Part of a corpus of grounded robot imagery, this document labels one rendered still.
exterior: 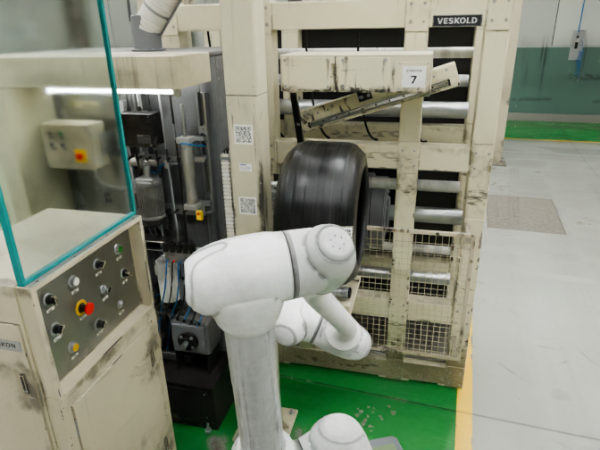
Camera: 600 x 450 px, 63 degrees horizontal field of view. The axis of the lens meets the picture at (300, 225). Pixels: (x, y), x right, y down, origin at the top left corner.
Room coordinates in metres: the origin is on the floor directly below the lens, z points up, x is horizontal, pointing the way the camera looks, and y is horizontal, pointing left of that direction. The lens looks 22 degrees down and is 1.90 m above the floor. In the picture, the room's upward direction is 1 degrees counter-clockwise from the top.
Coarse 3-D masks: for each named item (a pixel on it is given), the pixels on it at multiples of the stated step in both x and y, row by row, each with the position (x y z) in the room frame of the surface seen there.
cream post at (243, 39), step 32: (224, 0) 1.88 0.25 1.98; (256, 0) 1.90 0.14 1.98; (224, 32) 1.88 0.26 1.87; (256, 32) 1.88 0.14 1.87; (224, 64) 1.88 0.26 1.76; (256, 64) 1.86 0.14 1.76; (256, 96) 1.86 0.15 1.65; (256, 128) 1.86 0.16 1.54; (256, 160) 1.86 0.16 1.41; (256, 192) 1.86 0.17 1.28; (256, 224) 1.86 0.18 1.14
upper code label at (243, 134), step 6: (234, 126) 1.88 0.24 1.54; (240, 126) 1.87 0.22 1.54; (246, 126) 1.86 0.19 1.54; (234, 132) 1.88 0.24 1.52; (240, 132) 1.87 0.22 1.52; (246, 132) 1.86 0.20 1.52; (252, 132) 1.86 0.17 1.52; (240, 138) 1.87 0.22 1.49; (246, 138) 1.86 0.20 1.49; (252, 138) 1.86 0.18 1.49; (246, 144) 1.87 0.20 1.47; (252, 144) 1.86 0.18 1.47
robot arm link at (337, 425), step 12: (324, 420) 0.95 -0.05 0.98; (336, 420) 0.95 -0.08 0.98; (348, 420) 0.95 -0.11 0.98; (312, 432) 0.92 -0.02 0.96; (324, 432) 0.91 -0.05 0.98; (336, 432) 0.90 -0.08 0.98; (348, 432) 0.91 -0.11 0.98; (360, 432) 0.92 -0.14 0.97; (300, 444) 0.92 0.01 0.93; (312, 444) 0.90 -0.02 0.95; (324, 444) 0.88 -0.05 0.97; (336, 444) 0.88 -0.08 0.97; (348, 444) 0.88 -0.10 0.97; (360, 444) 0.89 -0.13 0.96
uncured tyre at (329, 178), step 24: (312, 144) 1.86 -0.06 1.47; (336, 144) 1.85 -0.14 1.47; (288, 168) 1.74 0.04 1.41; (312, 168) 1.71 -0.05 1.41; (336, 168) 1.70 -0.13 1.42; (360, 168) 1.76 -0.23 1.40; (288, 192) 1.67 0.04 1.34; (312, 192) 1.65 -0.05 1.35; (336, 192) 1.63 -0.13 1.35; (360, 192) 2.09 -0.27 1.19; (288, 216) 1.63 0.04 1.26; (312, 216) 1.61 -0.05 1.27; (336, 216) 1.59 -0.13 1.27; (360, 216) 2.07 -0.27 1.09; (360, 240) 1.96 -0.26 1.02; (360, 264) 1.82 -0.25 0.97
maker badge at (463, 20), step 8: (440, 16) 2.25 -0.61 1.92; (448, 16) 2.24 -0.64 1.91; (456, 16) 2.23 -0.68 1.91; (464, 16) 2.22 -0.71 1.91; (472, 16) 2.22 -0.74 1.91; (480, 16) 2.21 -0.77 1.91; (432, 24) 2.26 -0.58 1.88; (440, 24) 2.25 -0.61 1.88; (448, 24) 2.24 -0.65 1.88; (456, 24) 2.23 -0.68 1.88; (464, 24) 2.22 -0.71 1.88; (472, 24) 2.22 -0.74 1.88; (480, 24) 2.21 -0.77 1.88
